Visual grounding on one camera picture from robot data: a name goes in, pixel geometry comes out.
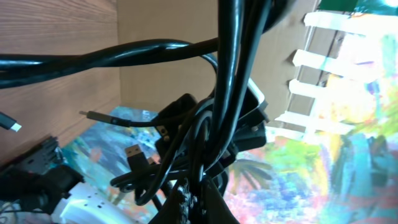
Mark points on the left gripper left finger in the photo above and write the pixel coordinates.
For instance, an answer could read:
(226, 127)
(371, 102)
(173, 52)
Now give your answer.
(176, 208)

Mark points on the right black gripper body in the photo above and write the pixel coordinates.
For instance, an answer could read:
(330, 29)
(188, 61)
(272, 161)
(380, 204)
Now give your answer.
(178, 122)

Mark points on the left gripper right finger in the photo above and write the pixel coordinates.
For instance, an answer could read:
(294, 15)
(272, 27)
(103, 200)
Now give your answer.
(214, 208)

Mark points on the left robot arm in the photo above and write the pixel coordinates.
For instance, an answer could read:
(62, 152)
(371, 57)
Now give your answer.
(63, 194)

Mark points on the colourful painted backdrop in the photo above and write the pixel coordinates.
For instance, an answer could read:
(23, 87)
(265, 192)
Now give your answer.
(330, 83)

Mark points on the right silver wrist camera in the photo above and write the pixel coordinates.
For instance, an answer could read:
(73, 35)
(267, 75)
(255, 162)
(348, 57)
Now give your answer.
(254, 105)

